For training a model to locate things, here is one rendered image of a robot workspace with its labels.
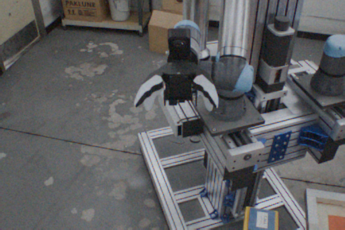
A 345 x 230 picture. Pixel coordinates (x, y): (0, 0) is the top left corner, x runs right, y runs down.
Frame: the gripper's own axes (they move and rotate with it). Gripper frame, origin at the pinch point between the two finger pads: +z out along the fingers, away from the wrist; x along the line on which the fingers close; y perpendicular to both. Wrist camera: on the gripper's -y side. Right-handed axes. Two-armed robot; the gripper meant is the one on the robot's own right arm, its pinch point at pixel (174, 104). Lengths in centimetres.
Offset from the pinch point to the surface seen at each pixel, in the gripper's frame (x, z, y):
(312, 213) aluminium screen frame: -46, -28, 74
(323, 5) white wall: -158, -378, 125
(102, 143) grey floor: 87, -156, 163
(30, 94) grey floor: 184, -220, 157
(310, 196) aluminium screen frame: -48, -36, 74
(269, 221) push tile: -29, -25, 75
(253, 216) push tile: -23, -26, 74
